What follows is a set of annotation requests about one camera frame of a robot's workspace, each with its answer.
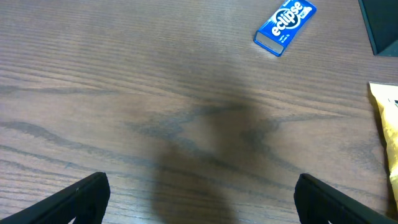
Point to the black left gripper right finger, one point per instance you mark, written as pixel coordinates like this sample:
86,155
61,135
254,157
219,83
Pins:
319,203

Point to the dark green open box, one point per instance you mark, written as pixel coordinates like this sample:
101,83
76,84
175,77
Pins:
380,19

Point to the blue Eclipse mint tin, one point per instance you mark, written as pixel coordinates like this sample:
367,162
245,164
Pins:
279,30

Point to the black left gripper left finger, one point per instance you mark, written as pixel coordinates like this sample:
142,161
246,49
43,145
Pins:
82,202

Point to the yellow Hacks candy bag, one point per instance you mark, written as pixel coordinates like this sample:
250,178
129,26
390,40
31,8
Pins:
386,98

